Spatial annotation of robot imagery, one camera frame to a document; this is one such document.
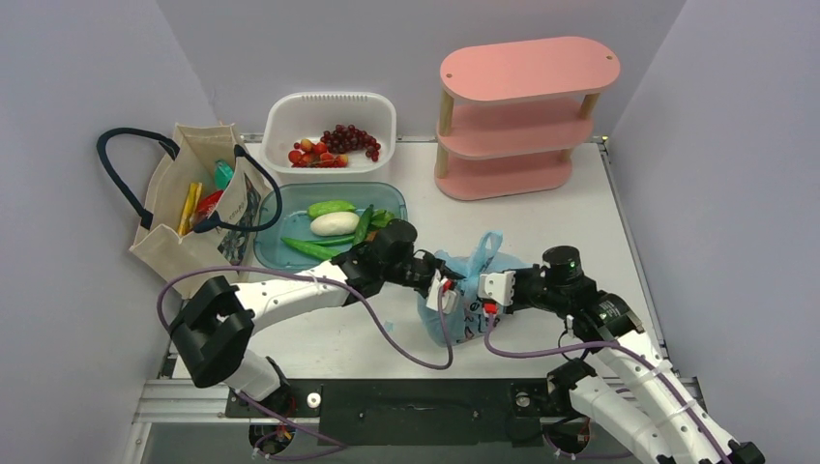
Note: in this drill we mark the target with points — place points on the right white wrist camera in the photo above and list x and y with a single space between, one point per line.
497 288

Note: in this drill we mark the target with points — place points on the blue transparent tray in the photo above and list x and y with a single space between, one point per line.
271 252

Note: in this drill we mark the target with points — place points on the pink three-tier shelf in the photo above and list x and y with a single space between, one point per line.
511 114

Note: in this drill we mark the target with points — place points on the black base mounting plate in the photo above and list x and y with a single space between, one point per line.
433 412

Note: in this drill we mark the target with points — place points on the red grape bunch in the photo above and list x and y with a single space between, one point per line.
350 139

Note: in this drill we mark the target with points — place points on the long green okra pod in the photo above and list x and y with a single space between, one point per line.
321 253

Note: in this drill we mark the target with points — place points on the white plastic basket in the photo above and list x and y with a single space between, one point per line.
309 114

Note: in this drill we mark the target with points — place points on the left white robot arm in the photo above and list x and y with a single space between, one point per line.
213 329

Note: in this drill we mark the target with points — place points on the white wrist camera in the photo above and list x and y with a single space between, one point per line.
450 296
497 288

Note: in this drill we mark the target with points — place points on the blue plastic grocery bag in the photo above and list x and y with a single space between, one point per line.
466 320

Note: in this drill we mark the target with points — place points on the dark green cucumber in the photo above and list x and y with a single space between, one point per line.
363 225

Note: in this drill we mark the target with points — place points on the green leafy vegetable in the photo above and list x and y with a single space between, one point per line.
380 219

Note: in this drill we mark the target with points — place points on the red cherries pile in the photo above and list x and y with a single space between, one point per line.
308 154

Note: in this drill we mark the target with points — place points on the teal packet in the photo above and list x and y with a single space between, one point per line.
223 174

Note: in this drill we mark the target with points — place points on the green bumpy cucumber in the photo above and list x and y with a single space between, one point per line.
323 208

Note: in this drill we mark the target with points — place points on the yellow snack packet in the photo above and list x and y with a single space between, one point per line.
191 201

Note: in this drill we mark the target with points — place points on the red snack packet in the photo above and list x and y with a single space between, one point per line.
205 207

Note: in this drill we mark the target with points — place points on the beige canvas tote bag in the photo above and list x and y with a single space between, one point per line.
223 238

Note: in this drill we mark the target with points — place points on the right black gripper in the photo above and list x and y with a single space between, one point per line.
519 275

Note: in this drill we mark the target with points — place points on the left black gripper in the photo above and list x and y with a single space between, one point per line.
434 263

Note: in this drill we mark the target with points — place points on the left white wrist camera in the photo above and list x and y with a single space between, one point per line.
450 296

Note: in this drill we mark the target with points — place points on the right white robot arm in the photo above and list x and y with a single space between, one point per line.
664 423

